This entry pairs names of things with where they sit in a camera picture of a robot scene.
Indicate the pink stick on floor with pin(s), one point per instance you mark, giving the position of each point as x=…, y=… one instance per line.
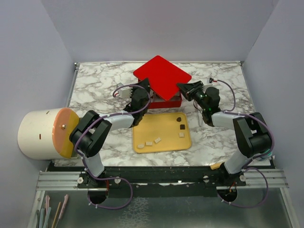
x=63, y=206

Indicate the yellow stick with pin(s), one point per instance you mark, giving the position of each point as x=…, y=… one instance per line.
x=218, y=166

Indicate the pink silicone tongs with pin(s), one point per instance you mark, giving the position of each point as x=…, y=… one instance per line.
x=199, y=116

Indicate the white round chocolate bottom-left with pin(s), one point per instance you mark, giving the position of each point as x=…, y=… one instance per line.
x=140, y=146

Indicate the bottle with green cap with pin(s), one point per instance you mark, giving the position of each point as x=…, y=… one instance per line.
x=265, y=156

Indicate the grey sticks on floor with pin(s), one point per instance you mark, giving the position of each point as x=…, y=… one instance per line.
x=43, y=214

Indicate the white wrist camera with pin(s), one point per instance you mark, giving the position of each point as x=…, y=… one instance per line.
x=123, y=92
x=210, y=81

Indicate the yellow tray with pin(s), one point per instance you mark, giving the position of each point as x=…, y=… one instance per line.
x=164, y=126

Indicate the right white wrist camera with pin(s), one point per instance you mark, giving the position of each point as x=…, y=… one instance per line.
x=210, y=81

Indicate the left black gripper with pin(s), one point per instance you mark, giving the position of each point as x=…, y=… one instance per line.
x=145, y=82

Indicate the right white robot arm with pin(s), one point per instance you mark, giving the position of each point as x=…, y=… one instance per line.
x=254, y=138

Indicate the white cylinder with orange disc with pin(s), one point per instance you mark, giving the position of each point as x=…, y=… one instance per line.
x=44, y=135

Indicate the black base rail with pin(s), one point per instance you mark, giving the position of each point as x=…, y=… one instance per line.
x=121, y=182

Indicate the red box lid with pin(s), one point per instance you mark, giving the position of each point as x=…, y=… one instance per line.
x=163, y=76

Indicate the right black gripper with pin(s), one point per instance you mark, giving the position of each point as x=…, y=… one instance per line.
x=186, y=88

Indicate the red chocolate box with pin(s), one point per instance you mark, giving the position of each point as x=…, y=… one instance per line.
x=158, y=103

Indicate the white chocolate centre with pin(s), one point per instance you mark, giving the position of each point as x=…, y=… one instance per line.
x=157, y=140

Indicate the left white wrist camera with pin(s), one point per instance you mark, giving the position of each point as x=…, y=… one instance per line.
x=123, y=92

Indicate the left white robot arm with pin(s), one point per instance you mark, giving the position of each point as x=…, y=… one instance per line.
x=92, y=130

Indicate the wooden stick on floor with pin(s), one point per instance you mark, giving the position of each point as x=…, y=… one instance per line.
x=56, y=215

